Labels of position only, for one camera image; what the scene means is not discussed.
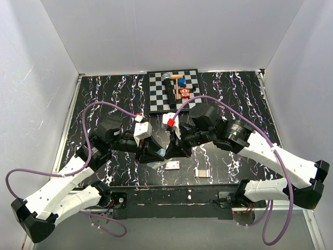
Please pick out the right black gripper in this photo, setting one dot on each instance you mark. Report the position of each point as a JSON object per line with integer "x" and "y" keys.
{"x": 174, "y": 151}

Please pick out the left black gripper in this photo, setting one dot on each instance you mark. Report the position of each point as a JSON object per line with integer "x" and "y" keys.
{"x": 150, "y": 154}

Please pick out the light blue stapler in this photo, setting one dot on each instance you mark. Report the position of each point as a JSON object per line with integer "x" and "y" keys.
{"x": 157, "y": 159}

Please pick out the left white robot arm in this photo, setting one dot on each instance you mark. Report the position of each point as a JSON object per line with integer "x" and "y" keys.
{"x": 41, "y": 212}

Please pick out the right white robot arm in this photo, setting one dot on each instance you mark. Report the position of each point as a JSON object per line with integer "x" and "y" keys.
{"x": 301, "y": 182}

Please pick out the red white staple box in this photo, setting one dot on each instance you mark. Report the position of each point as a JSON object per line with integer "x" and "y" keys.
{"x": 172, "y": 165}

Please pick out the open staple box tray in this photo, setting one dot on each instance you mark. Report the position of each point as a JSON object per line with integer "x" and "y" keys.
{"x": 202, "y": 173}

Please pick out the red toy figure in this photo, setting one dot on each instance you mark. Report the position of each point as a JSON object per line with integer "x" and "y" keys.
{"x": 185, "y": 93}

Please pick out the blue toy block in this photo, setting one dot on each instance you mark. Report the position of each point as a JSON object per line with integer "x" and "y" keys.
{"x": 181, "y": 82}

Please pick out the wooden toy hammer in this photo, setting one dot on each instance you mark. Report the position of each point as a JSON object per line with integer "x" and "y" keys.
{"x": 176, "y": 77}

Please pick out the black microphone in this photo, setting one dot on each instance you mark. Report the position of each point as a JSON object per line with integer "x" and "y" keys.
{"x": 166, "y": 80}

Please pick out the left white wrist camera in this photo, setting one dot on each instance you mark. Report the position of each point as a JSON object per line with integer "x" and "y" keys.
{"x": 143, "y": 129}

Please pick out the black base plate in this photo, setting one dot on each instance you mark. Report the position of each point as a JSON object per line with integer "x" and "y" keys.
{"x": 177, "y": 201}

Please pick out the aluminium frame rail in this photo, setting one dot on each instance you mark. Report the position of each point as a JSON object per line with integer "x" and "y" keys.
{"x": 39, "y": 229}

